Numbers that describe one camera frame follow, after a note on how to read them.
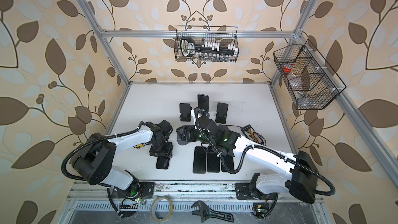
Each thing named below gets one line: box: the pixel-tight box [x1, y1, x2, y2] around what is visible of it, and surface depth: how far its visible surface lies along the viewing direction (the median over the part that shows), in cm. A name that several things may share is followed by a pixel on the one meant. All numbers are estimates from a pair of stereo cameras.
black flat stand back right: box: [215, 102, 229, 124], surface depth 97 cm
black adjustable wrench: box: [191, 200, 235, 224], surface depth 69 cm
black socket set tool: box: [180, 37, 238, 58], surface depth 85 cm
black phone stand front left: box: [176, 124, 191, 146], surface depth 64 cm
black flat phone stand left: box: [179, 103, 193, 122], surface depth 99 cm
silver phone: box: [155, 156, 170, 170], surface depth 84 cm
